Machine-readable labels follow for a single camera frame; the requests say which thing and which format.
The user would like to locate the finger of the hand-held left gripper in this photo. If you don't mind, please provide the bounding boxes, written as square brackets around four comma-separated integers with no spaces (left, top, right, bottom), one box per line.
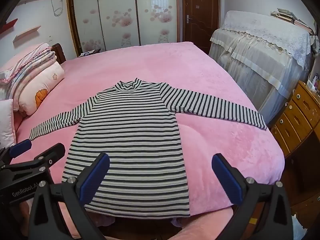
[4,143,66,172]
[0,139,32,167]

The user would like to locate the white lace cover cloth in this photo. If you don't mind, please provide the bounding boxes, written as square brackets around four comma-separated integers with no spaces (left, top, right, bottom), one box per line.
[221,10,313,72]

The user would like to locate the white pillow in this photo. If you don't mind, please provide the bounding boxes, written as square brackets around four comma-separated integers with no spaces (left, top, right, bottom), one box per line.
[0,99,17,148]

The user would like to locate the dark wooden headboard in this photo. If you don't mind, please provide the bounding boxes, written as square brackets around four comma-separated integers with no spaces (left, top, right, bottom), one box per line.
[51,43,67,64]

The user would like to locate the pink cartoon print quilt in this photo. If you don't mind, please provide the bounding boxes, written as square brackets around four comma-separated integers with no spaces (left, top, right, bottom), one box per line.
[19,61,65,116]

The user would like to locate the floral glass sliding wardrobe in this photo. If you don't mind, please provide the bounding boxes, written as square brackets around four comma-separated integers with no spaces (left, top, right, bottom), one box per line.
[65,0,182,55]

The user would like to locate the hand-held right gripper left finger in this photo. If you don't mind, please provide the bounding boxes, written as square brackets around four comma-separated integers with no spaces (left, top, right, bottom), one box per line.
[28,152,110,240]

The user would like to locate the white plastic bag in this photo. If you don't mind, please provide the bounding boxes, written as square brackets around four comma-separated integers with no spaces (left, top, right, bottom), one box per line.
[291,214,309,240]

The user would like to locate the wooden desk with drawers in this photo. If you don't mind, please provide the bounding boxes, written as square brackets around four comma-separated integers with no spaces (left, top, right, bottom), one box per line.
[271,80,320,160]

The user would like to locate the small bottles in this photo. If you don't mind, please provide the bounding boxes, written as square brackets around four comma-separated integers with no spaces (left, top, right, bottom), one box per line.
[306,72,320,91]

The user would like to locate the brown wooden door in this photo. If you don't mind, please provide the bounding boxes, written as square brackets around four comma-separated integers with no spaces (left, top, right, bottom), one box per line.
[181,0,222,54]

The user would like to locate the folded pastel quilt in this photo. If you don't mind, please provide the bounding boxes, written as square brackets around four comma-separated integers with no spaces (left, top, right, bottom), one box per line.
[7,51,56,112]

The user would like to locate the black and white striped shirt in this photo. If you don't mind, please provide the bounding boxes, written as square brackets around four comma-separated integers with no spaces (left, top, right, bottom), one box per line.
[29,77,268,218]

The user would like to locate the folded pink quilt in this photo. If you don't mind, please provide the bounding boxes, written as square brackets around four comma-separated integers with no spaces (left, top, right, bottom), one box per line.
[0,42,50,84]

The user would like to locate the white air conditioner cable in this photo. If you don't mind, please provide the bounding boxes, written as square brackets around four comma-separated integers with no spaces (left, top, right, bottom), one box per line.
[51,0,64,17]

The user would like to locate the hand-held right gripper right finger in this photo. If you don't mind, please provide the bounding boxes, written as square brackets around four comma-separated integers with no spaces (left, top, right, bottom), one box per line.
[211,153,293,240]

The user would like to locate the pink plush bed blanket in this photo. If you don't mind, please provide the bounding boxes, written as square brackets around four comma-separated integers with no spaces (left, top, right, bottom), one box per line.
[11,41,285,240]

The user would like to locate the red wall shelf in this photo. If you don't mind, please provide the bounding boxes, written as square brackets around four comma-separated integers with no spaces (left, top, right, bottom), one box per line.
[0,20,18,34]

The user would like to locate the pale wooden wall shelf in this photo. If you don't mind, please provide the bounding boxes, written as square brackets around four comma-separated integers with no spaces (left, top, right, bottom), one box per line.
[14,25,41,42]

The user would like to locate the stack of books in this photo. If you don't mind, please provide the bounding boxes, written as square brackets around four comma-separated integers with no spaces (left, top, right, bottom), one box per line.
[269,8,314,34]

